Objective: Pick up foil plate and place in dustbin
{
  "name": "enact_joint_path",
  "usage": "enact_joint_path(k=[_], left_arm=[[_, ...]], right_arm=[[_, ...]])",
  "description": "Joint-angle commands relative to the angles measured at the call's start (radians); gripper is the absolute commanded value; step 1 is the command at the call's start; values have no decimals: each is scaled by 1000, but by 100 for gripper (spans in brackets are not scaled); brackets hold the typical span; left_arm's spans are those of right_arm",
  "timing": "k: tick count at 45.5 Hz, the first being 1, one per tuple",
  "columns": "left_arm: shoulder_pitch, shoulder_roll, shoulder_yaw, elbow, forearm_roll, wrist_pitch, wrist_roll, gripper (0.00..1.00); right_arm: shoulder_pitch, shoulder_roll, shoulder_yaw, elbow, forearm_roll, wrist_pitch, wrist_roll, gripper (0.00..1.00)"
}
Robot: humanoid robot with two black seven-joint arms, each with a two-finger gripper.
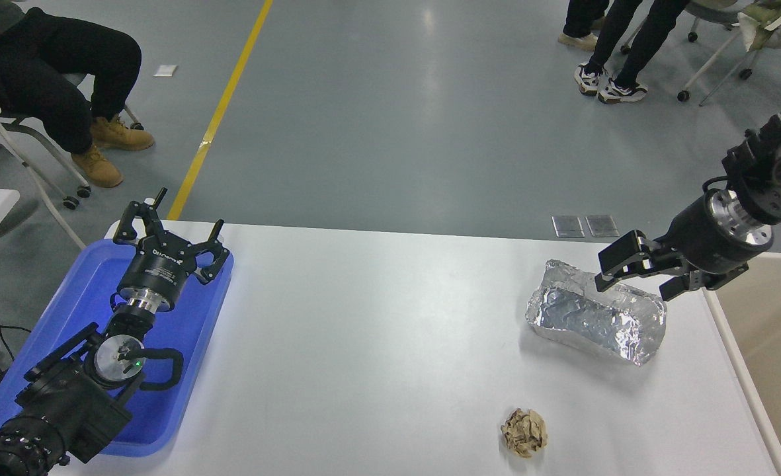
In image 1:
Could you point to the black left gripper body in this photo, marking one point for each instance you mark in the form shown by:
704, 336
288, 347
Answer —
155, 271

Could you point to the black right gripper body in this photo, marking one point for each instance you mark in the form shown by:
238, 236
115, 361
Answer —
694, 238

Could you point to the silver foil tray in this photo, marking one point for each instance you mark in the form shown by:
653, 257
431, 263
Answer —
588, 320

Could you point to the clear floor plate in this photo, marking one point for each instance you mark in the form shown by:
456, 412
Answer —
568, 227
602, 225

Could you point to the blue plastic tray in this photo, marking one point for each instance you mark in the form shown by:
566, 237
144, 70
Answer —
188, 337

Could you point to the large pale bin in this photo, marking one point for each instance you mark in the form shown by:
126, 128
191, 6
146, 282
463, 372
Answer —
777, 344

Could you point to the white paper scrap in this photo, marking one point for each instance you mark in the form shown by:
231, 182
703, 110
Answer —
165, 70

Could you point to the seated person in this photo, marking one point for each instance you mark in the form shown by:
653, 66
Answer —
40, 73

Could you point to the crumpled tan paper ball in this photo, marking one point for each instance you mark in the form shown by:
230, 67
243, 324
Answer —
524, 433

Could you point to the person with black-white sneakers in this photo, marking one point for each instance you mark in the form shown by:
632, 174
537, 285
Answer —
641, 39

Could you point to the grey wheeled office chair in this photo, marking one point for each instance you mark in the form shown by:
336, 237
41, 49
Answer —
711, 10

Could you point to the pale green cloth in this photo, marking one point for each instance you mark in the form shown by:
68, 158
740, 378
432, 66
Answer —
764, 20

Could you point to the person with tan shoes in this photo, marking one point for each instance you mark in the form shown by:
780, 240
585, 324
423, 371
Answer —
582, 16

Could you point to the white-frame chair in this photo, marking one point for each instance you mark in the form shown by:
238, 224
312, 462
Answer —
721, 53

